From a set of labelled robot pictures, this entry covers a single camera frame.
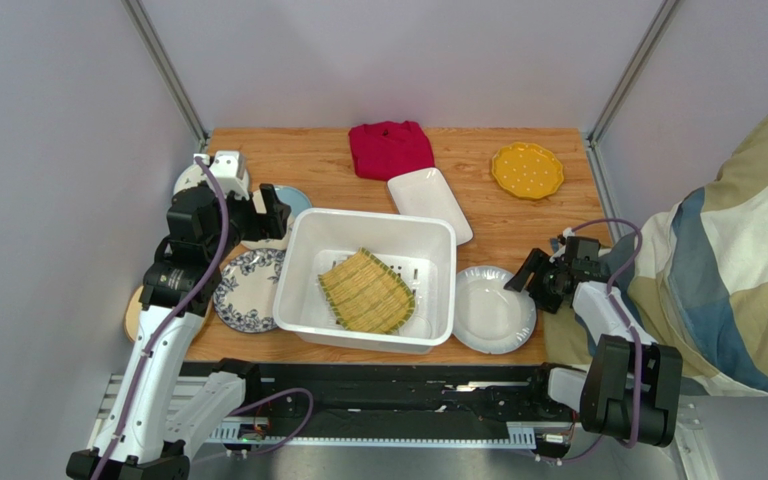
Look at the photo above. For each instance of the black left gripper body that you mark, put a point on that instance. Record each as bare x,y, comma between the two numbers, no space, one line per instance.
245,221

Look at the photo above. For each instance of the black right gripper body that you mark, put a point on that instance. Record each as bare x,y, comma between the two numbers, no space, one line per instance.
542,280

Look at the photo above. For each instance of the white round plate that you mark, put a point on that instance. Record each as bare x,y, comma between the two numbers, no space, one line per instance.
488,318

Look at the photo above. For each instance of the yellow polka dot plate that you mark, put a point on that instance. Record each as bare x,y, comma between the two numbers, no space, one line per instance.
527,171

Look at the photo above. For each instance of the woven bamboo tray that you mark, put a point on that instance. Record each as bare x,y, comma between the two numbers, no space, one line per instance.
365,295

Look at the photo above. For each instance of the white rectangular plate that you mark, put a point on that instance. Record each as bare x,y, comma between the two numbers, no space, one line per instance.
426,193

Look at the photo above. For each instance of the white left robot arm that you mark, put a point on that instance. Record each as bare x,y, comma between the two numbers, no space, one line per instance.
139,440

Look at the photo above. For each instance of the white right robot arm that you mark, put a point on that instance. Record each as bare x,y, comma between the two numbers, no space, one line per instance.
631,389

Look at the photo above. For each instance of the white plastic bin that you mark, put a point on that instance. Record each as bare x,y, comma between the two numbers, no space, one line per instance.
420,251

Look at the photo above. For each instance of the light blue plate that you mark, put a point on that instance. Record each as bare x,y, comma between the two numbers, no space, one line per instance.
298,202

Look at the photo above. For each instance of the white plate with red flowers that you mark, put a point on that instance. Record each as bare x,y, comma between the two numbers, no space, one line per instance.
193,176

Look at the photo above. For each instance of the blue floral plate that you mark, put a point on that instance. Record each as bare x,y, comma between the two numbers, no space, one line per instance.
244,298

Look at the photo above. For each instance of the round wooden board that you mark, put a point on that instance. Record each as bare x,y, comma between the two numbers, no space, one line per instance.
132,316

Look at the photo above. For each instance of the red folded cloth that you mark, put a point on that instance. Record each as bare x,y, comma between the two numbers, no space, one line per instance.
384,150

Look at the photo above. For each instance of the patterned quilt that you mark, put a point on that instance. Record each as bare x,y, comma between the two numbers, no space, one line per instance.
696,276

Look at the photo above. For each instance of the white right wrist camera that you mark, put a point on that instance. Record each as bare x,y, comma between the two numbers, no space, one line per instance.
558,243

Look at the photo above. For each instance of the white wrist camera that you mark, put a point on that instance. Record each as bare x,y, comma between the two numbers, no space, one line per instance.
228,167
558,243

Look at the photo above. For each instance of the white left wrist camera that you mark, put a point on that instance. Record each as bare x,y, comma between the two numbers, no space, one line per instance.
228,167

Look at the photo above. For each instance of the aluminium frame post right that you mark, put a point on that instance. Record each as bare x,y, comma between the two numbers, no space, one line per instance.
645,49

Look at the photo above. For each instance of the aluminium frame post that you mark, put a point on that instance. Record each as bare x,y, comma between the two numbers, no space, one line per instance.
147,31
645,49

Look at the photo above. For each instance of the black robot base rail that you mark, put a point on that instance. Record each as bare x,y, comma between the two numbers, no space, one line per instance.
401,402

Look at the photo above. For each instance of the aluminium frame post left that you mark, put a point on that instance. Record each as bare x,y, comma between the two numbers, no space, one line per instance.
147,31

